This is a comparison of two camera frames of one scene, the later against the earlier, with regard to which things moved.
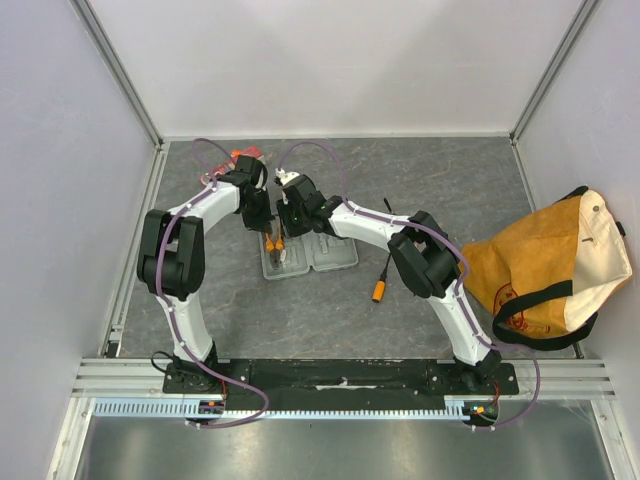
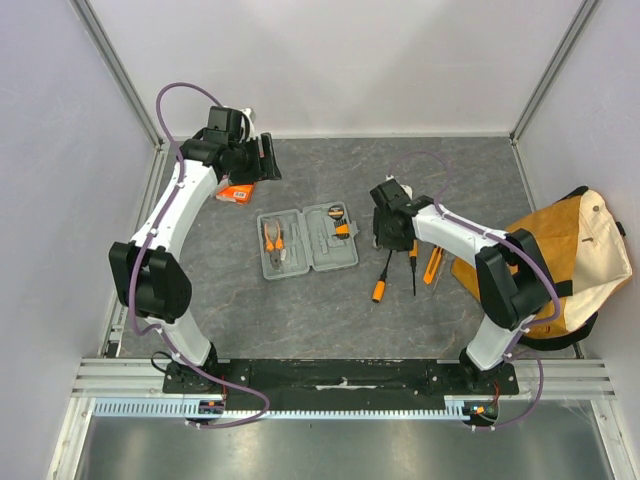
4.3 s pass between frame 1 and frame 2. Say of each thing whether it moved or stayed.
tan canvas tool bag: stayed
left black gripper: moved
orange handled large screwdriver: stayed
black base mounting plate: stayed
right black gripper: moved
